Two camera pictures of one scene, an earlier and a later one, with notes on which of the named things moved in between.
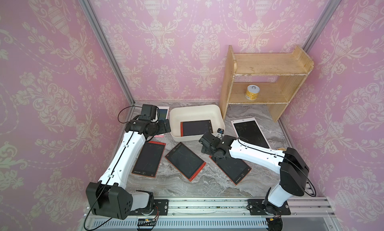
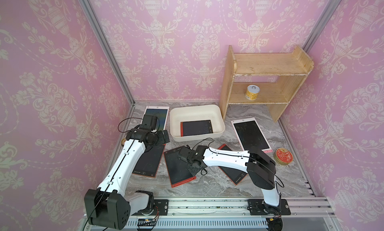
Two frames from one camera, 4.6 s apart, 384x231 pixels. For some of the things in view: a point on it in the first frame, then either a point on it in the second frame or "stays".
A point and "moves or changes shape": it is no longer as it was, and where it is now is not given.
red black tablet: (185, 160) moves or changes shape
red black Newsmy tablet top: (149, 159) stays
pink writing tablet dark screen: (249, 129) stays
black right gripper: (205, 151) to (191, 169)
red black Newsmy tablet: (236, 169) stays
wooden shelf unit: (291, 68) stays
